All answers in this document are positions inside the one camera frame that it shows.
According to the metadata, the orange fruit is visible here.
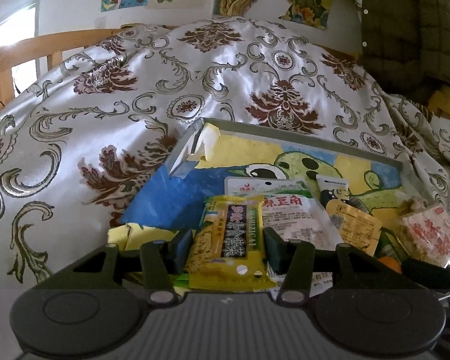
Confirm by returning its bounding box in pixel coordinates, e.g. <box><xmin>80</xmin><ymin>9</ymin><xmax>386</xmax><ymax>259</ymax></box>
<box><xmin>378</xmin><ymin>256</ymin><xmax>402</xmax><ymax>274</ymax></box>

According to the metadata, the white green bean snack pouch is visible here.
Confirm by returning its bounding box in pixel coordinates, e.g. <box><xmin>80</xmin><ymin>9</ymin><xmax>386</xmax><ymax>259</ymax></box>
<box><xmin>224</xmin><ymin>177</ymin><xmax>343</xmax><ymax>250</ymax></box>

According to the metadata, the gold foil snack packet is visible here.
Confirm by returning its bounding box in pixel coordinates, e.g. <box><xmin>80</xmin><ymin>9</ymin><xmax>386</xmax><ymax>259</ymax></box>
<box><xmin>326</xmin><ymin>199</ymin><xmax>382</xmax><ymax>256</ymax></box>

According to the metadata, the yellow pickled vegetable packet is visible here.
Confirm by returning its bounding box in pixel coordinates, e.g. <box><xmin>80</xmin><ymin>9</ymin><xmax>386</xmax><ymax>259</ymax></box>
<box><xmin>185</xmin><ymin>195</ymin><xmax>275</xmax><ymax>293</ymax></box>

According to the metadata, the dark blue stick packet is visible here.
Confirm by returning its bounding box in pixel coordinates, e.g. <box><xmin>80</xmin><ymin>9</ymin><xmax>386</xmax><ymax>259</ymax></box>
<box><xmin>316</xmin><ymin>175</ymin><xmax>350</xmax><ymax>207</ymax></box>

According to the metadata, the rice cracker red packet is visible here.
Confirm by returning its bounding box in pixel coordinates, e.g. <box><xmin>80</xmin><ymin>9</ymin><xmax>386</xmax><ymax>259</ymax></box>
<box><xmin>398</xmin><ymin>205</ymin><xmax>450</xmax><ymax>268</ymax></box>

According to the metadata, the green snack packet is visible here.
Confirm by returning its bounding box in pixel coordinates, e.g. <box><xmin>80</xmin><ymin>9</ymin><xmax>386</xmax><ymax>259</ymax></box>
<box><xmin>376</xmin><ymin>229</ymin><xmax>409</xmax><ymax>262</ymax></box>

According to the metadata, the nut granola bar packet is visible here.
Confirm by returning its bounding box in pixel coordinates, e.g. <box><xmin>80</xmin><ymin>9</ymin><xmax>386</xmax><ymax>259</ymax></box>
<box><xmin>397</xmin><ymin>197</ymin><xmax>428</xmax><ymax>217</ymax></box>

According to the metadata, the floral satin bedspread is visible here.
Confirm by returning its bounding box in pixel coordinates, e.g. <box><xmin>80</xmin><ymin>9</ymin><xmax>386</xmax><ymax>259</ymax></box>
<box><xmin>0</xmin><ymin>19</ymin><xmax>450</xmax><ymax>289</ymax></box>

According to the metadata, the grey tray box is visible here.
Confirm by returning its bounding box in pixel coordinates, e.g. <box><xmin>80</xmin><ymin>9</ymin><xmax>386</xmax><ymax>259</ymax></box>
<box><xmin>122</xmin><ymin>119</ymin><xmax>431</xmax><ymax>250</ymax></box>

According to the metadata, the frog painting tray liner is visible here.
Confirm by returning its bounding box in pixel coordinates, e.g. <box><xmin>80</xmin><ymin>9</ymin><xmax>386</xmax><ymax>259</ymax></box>
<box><xmin>122</xmin><ymin>119</ymin><xmax>403</xmax><ymax>230</ymax></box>

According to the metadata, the window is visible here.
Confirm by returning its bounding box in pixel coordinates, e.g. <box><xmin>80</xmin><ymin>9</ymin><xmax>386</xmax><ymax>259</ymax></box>
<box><xmin>0</xmin><ymin>0</ymin><xmax>40</xmax><ymax>95</ymax></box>

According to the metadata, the olive quilted jacket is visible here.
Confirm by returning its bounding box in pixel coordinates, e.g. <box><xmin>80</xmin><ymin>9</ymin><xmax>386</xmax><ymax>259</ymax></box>
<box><xmin>361</xmin><ymin>0</ymin><xmax>450</xmax><ymax>105</ymax></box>

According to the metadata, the wooden bed frame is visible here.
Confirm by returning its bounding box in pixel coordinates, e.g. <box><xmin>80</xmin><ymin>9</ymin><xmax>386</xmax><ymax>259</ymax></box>
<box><xmin>0</xmin><ymin>28</ymin><xmax>128</xmax><ymax>121</ymax></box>

